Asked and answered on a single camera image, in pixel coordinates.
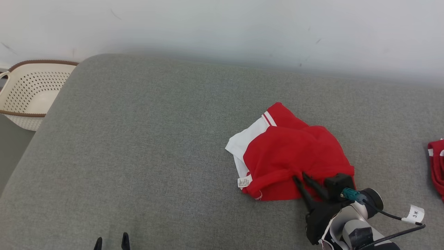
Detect red Bulls 23 jersey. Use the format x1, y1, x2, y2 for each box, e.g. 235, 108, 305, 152
225, 102, 355, 202

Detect white cable tag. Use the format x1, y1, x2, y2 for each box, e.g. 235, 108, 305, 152
402, 205, 426, 225

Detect cream perforated laundry basket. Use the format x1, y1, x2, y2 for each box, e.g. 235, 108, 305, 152
0, 60, 79, 132

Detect grey fabric sofa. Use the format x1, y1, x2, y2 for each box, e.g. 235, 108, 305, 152
0, 53, 444, 250

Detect thin black cable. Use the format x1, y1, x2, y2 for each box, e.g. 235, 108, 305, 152
357, 224, 426, 250

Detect red shorts with white stripe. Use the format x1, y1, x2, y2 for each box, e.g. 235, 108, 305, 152
427, 139, 444, 202

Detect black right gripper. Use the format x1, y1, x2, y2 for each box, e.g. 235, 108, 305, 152
292, 172, 347, 245

